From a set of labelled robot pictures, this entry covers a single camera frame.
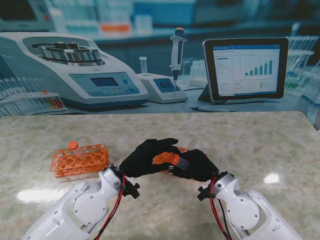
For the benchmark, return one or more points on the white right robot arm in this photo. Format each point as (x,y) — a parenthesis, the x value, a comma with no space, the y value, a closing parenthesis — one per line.
(240,207)

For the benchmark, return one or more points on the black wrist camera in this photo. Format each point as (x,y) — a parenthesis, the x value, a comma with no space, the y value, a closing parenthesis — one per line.
(131,188)
(203,193)

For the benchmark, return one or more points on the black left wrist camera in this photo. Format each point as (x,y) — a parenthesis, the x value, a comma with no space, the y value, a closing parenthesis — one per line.
(131,188)

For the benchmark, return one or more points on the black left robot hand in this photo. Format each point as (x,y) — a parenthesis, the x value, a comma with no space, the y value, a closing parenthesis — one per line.
(140,160)

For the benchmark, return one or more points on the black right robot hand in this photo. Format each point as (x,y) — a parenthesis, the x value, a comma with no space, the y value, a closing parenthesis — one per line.
(200,166)

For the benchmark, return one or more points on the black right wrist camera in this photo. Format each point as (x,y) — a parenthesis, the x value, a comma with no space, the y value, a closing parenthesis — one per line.
(203,193)

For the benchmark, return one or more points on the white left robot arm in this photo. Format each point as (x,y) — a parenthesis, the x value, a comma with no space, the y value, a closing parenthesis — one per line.
(82,205)

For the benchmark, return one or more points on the printed laboratory backdrop poster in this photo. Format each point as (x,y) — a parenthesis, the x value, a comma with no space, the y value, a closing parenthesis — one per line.
(160,50)

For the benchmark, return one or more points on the orange plastic test tube rack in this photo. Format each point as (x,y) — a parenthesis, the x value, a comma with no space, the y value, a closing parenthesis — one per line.
(162,157)
(82,162)

